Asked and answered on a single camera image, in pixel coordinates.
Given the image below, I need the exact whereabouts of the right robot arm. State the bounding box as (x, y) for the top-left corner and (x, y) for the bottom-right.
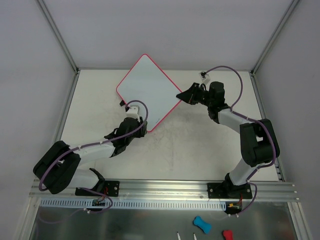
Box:
(176, 81), (280, 199)

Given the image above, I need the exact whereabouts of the red bone-shaped eraser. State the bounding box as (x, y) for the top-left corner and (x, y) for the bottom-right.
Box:
(222, 230), (233, 240)

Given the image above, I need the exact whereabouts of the aluminium mounting rail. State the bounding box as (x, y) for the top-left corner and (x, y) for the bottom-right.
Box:
(28, 177), (300, 201)

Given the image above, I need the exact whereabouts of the slotted white cable duct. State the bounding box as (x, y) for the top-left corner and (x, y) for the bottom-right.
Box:
(39, 198), (227, 211)

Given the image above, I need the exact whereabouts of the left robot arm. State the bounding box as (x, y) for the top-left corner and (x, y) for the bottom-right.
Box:
(33, 117), (147, 196)

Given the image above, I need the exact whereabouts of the blue bone-shaped eraser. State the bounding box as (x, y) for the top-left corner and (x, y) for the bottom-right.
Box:
(193, 216), (212, 234)

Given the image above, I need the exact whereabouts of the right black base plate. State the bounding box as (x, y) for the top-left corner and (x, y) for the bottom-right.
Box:
(207, 182), (253, 200)

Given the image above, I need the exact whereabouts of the right aluminium frame post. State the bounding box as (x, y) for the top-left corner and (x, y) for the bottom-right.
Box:
(250, 0), (301, 76)

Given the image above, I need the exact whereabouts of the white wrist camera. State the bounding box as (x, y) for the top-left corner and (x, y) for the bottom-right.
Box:
(125, 105), (140, 121)
(199, 71), (211, 85)

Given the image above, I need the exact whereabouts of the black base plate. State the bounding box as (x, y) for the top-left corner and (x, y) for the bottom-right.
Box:
(75, 179), (120, 197)
(207, 182), (253, 200)

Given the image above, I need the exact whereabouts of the left aluminium frame post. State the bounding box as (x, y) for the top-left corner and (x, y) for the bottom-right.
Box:
(35, 0), (79, 74)

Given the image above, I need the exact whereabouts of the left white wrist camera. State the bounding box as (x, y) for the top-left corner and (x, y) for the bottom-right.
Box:
(125, 105), (140, 121)

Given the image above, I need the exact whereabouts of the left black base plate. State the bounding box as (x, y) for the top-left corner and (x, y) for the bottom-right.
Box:
(75, 179), (120, 197)

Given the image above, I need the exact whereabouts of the upper black board clip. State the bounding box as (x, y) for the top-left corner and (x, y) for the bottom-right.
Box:
(119, 100), (126, 107)

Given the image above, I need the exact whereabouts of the pink-framed whiteboard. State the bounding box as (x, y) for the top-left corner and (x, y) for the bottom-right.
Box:
(115, 54), (182, 133)

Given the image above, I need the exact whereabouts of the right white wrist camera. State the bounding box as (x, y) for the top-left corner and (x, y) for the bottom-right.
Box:
(199, 71), (211, 85)

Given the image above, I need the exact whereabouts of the aluminium frame post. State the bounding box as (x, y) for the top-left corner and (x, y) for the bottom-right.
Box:
(250, 0), (301, 76)
(35, 0), (79, 74)

